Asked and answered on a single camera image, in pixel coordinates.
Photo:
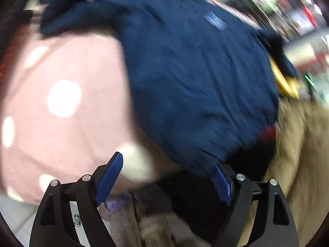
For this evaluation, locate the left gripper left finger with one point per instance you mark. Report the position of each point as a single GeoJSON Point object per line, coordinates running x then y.
{"type": "Point", "coordinates": [68, 214]}

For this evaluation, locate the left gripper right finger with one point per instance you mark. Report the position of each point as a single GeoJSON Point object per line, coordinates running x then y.
{"type": "Point", "coordinates": [273, 223]}

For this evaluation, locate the navy blue padded jacket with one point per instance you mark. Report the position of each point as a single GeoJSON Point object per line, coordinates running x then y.
{"type": "Point", "coordinates": [200, 78]}

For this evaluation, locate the khaki jacket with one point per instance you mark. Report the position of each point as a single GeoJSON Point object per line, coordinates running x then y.
{"type": "Point", "coordinates": [299, 162]}

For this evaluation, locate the pink polka dot bedsheet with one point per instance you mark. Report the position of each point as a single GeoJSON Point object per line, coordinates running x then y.
{"type": "Point", "coordinates": [65, 109]}

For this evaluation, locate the gold velvet cushion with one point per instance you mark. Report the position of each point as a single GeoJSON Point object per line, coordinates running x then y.
{"type": "Point", "coordinates": [287, 87]}

